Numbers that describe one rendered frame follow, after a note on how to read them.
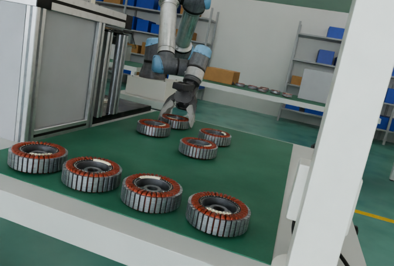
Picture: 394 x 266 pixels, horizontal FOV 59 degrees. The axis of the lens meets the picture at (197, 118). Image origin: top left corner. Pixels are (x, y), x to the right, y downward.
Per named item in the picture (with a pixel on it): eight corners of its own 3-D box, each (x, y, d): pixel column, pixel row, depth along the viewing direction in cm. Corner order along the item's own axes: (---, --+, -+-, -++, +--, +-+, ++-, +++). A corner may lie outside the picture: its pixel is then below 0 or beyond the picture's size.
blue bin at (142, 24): (143, 31, 823) (145, 21, 818) (154, 34, 816) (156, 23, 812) (135, 30, 783) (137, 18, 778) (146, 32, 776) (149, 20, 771)
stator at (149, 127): (129, 130, 113) (131, 119, 112) (147, 126, 123) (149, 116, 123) (159, 140, 109) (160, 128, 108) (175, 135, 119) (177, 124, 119)
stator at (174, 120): (166, 120, 139) (167, 112, 138) (192, 127, 136) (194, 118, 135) (154, 125, 129) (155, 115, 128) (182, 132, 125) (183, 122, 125)
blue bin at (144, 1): (143, 10, 816) (145, -3, 811) (160, 12, 806) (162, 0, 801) (135, 6, 776) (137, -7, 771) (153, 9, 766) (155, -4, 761)
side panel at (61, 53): (83, 125, 111) (97, 21, 105) (91, 127, 110) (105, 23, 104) (13, 141, 84) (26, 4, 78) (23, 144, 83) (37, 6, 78)
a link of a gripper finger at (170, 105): (162, 125, 138) (179, 110, 139) (157, 119, 133) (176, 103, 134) (157, 119, 140) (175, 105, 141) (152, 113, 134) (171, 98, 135)
